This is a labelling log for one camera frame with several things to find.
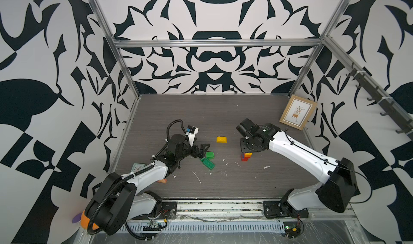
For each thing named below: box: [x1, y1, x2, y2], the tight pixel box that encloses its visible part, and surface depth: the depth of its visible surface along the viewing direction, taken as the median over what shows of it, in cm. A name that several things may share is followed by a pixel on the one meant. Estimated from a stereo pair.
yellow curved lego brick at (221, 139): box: [216, 135, 228, 144], surface depth 98 cm
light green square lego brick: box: [205, 151, 215, 160], surface depth 91 cm
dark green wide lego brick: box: [200, 157, 216, 171], surface depth 89 cm
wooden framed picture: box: [279, 94, 318, 131], surface depth 101 cm
